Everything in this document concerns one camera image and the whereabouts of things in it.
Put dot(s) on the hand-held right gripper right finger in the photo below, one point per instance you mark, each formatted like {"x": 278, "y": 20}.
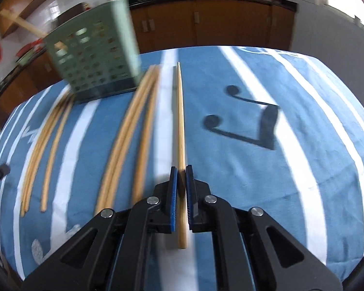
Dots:
{"x": 189, "y": 201}

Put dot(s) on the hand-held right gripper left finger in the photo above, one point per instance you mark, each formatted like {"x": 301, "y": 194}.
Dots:
{"x": 173, "y": 201}

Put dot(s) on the wooden chopstick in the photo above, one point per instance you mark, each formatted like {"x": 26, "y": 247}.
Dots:
{"x": 180, "y": 127}

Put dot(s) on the bundle of wooden chopsticks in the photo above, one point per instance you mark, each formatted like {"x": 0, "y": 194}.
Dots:
{"x": 119, "y": 145}

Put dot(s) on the green perforated utensil holder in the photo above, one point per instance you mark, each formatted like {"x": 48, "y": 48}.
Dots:
{"x": 94, "y": 51}

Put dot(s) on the blue white striped tablecloth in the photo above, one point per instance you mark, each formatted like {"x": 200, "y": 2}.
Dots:
{"x": 261, "y": 188}

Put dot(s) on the wooden lower kitchen cabinets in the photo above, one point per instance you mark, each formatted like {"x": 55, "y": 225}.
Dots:
{"x": 218, "y": 24}

